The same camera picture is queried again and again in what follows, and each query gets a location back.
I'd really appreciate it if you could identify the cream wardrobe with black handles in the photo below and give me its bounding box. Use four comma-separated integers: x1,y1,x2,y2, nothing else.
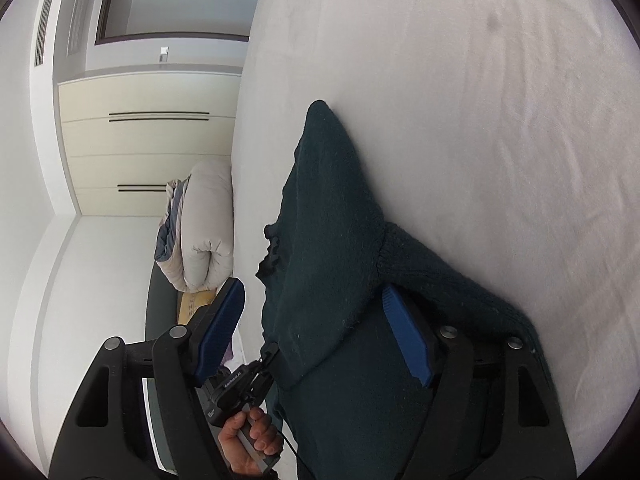
58,70,241,217

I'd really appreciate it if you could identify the dark grey padded headboard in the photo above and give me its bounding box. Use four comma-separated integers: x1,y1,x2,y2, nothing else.
144,264,180,340

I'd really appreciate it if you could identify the wall air vent grille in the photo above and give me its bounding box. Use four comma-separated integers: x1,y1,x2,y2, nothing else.
34,0,53,67

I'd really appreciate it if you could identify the person's left hand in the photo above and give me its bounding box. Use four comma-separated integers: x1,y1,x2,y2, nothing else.
218,406,284,478

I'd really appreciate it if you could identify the dark green knit sweater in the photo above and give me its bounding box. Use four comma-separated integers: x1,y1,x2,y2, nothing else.
257,101,551,479

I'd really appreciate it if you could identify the yellow patterned cushion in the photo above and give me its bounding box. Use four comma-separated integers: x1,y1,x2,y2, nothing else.
177,290,216,325

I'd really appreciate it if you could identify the dark-framed doorway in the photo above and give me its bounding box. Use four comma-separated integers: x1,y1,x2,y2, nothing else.
75,0,284,45

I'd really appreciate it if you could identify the folded beige duvet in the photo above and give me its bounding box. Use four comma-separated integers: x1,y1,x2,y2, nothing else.
154,156,234,294

